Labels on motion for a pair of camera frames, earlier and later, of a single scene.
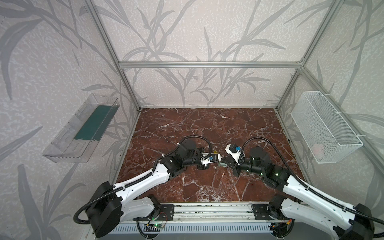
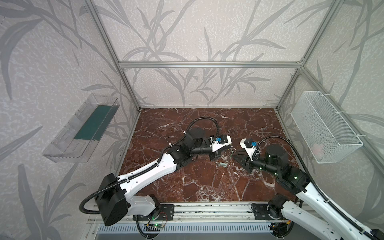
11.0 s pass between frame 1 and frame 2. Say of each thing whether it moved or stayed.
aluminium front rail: stayed
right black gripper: moved
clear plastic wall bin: stayed
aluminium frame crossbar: stayed
